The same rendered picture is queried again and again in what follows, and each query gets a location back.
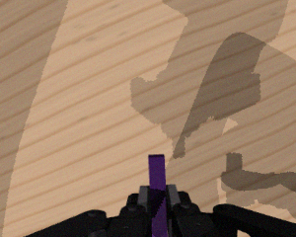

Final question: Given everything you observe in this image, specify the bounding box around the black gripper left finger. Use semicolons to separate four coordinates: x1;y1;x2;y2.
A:
24;186;152;237

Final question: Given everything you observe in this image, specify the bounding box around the purple rod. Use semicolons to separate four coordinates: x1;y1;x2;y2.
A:
148;154;168;237

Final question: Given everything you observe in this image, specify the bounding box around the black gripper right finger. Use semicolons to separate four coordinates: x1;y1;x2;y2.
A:
166;185;296;237

